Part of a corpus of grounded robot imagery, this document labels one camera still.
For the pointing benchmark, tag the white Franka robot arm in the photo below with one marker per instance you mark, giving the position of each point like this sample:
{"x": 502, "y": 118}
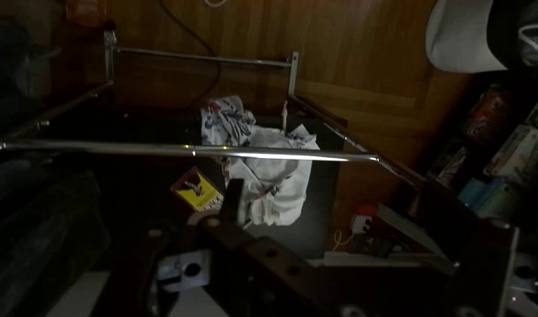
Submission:
{"x": 482, "y": 35}

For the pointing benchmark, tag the white crumpled cloth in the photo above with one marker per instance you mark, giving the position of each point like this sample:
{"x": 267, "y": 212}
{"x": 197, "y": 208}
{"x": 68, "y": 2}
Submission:
{"x": 274, "y": 190}

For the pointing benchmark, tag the yellow box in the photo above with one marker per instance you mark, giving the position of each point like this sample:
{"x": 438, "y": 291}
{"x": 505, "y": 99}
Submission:
{"x": 198, "y": 190}

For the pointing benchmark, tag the white power socket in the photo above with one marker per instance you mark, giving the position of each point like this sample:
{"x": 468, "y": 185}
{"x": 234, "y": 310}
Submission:
{"x": 361, "y": 224}

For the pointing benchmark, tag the stack of books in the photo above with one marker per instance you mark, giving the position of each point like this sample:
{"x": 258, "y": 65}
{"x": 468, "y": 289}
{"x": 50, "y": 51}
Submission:
{"x": 489, "y": 159}

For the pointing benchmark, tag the chrome clothes rack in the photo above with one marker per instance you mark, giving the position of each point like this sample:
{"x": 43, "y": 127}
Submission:
{"x": 17, "y": 139}

